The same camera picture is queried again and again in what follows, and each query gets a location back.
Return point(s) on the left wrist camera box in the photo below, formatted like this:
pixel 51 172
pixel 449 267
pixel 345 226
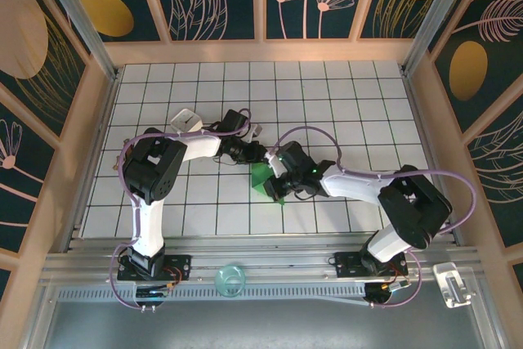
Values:
pixel 254 130

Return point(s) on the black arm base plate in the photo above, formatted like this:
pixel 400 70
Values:
pixel 345 265
pixel 181 267

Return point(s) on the clear green glass bowl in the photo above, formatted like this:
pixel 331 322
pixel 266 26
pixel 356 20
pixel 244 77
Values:
pixel 230 280

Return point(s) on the aluminium frame post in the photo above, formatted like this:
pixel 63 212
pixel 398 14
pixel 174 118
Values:
pixel 75 14
pixel 444 14

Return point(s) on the grey metal sheet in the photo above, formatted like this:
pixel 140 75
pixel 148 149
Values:
pixel 261 328

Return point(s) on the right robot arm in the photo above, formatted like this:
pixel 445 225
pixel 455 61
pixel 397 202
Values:
pixel 412 210

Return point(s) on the green paper sheet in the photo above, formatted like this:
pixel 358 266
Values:
pixel 259 179

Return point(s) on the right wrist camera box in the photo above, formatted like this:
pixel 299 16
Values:
pixel 275 164

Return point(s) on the small brass peg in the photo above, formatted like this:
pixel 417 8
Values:
pixel 116 163

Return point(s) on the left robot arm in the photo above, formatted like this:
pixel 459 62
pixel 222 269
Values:
pixel 151 173

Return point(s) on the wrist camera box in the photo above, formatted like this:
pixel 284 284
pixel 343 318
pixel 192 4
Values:
pixel 275 164
pixel 254 130

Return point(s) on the clear acrylic holder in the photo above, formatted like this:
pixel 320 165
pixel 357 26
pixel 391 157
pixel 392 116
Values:
pixel 453 283

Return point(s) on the black controller board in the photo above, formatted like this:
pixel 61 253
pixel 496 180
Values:
pixel 378 293
pixel 151 293

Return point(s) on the white square clock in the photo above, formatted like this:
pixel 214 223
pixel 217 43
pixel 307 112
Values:
pixel 186 119

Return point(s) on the aluminium table rail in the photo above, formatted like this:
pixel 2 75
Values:
pixel 265 259

